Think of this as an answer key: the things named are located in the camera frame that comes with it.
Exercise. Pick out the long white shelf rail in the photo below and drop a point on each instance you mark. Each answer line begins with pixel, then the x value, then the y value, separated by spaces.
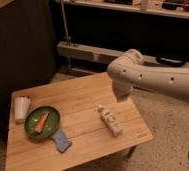
pixel 99 55

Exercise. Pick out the orange carrot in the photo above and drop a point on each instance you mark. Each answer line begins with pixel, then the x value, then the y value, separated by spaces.
pixel 39 127

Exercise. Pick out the blue sponge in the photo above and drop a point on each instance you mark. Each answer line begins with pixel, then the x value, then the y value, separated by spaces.
pixel 61 140

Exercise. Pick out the white bottle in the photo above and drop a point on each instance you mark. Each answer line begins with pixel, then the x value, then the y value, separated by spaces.
pixel 110 120

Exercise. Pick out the white paper cup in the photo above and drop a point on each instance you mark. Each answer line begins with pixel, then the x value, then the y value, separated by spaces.
pixel 21 108

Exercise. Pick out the green plate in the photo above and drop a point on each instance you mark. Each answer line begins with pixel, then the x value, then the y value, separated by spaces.
pixel 50 126

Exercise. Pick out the metal pole stand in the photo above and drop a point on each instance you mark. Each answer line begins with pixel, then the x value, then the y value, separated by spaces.
pixel 66 33

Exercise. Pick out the upper wooden shelf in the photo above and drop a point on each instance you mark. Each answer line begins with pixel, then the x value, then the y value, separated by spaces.
pixel 143 8

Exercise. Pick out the wooden table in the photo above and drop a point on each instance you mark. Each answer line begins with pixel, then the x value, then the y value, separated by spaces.
pixel 77 101

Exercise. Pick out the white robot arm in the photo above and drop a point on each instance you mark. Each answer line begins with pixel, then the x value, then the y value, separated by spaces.
pixel 128 71

